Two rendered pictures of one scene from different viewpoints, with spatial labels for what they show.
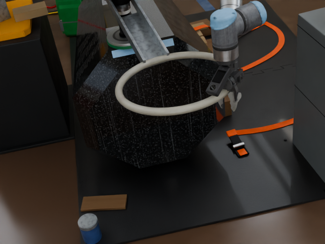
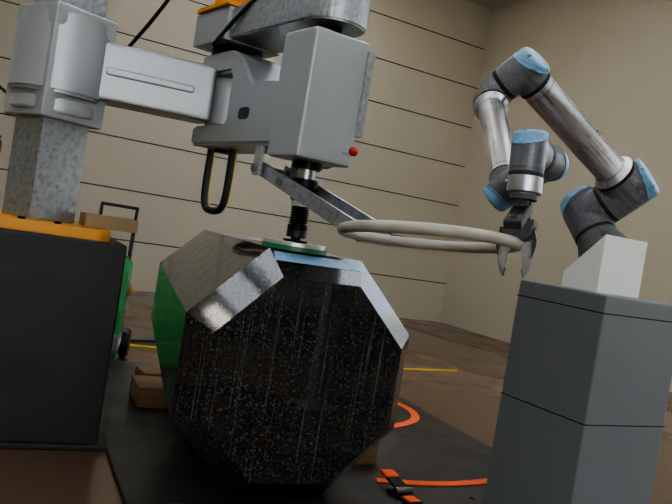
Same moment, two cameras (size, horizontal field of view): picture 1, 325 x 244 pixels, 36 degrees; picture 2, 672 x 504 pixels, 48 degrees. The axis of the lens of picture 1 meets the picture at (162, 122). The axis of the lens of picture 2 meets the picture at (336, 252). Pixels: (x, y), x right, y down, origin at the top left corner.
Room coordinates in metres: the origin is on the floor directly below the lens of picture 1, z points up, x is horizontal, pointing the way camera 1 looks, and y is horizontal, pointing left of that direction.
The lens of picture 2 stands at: (-0.13, 0.80, 0.91)
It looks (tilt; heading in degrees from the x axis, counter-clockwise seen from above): 1 degrees down; 341
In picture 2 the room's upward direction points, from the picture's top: 9 degrees clockwise
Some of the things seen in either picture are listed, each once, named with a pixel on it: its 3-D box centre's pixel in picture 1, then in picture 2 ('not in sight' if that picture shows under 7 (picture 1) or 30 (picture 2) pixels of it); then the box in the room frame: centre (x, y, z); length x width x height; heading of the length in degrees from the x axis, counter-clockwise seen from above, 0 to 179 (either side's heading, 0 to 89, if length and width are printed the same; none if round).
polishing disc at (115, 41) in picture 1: (127, 35); (294, 243); (2.29, 0.10, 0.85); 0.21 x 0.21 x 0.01
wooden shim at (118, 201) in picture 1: (104, 203); not in sight; (1.96, 0.39, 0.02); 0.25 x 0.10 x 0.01; 82
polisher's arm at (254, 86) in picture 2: not in sight; (262, 114); (2.67, 0.20, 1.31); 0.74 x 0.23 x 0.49; 16
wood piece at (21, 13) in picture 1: (30, 11); (108, 222); (2.88, 0.69, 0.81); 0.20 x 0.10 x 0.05; 102
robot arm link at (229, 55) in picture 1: (225, 52); (523, 186); (1.54, -0.26, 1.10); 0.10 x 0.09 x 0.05; 47
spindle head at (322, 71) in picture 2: not in sight; (304, 105); (2.36, 0.13, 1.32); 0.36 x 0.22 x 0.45; 16
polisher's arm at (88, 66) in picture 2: not in sight; (115, 76); (2.91, 0.74, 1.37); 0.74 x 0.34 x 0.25; 91
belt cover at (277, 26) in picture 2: not in sight; (278, 29); (2.62, 0.20, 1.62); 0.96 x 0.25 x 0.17; 16
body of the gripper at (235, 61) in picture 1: (228, 71); (521, 218); (1.54, -0.27, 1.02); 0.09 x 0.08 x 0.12; 136
